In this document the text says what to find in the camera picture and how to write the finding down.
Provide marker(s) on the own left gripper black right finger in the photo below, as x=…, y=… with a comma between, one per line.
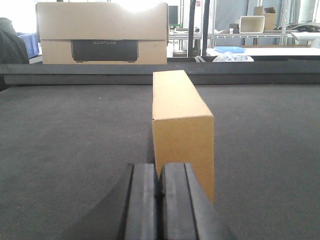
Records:
x=186, y=213

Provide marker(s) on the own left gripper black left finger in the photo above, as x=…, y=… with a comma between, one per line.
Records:
x=127, y=212

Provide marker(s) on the small brown cardboard package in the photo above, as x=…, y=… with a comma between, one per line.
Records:
x=182, y=127

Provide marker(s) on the upper stacked cardboard box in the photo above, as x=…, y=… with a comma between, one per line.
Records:
x=100, y=21

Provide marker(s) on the open cardboard box on shelf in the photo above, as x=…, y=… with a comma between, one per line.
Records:
x=269, y=14

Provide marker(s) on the clear plastic bag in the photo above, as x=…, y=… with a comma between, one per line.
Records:
x=232, y=57

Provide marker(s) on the blue tray on table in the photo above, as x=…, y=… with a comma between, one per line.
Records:
x=231, y=49

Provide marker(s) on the white background table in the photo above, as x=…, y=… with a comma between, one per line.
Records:
x=281, y=51

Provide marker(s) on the black foam table edge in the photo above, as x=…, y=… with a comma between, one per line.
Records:
x=279, y=70

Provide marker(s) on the blue crate behind table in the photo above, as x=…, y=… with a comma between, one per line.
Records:
x=31, y=43

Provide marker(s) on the beige plastic tub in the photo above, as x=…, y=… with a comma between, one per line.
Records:
x=251, y=24

